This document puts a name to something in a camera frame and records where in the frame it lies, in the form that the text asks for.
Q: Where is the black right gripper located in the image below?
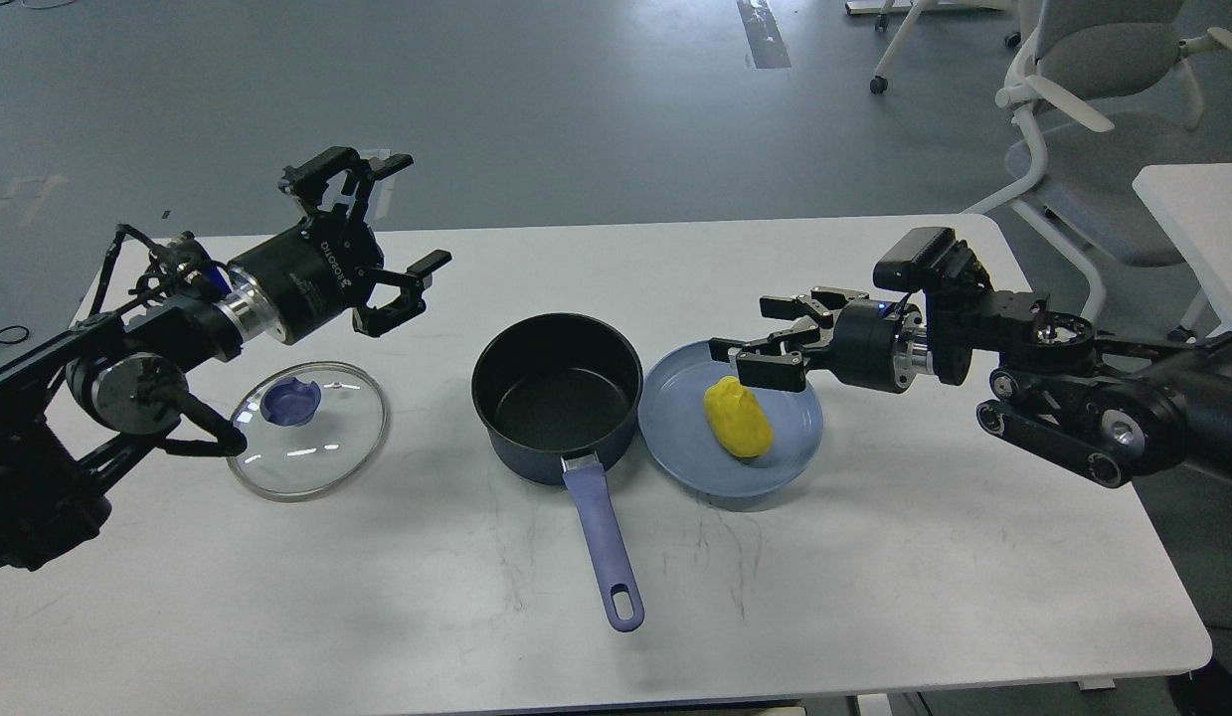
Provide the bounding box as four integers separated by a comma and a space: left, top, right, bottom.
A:
708, 286, 925, 393

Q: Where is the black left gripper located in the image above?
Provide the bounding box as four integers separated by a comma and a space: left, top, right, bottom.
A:
225, 147, 453, 346

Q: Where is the glass lid with blue knob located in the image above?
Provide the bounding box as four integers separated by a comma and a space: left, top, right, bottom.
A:
225, 361, 389, 502

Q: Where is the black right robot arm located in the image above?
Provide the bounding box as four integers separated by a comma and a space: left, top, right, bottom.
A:
708, 246, 1232, 488

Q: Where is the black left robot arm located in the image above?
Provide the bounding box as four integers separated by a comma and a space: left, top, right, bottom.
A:
0, 145, 451, 571

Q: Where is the yellow potato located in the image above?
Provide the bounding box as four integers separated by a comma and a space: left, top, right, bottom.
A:
702, 376, 774, 458

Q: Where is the blue plate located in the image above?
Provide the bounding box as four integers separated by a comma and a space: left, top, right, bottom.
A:
639, 341, 824, 499

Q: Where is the white chair base with casters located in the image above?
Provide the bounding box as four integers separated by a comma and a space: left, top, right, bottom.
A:
841, 0, 1024, 95

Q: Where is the white grey office chair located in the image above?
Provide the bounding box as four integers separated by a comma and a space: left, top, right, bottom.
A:
970, 1, 1232, 322

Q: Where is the white side table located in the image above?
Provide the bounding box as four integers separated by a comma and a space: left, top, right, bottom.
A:
1133, 163, 1232, 332

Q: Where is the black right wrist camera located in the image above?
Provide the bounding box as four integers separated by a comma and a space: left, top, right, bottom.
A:
873, 227, 992, 299

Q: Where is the blue saucepan with handle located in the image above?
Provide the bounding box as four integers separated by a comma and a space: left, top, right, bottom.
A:
471, 313, 644, 631

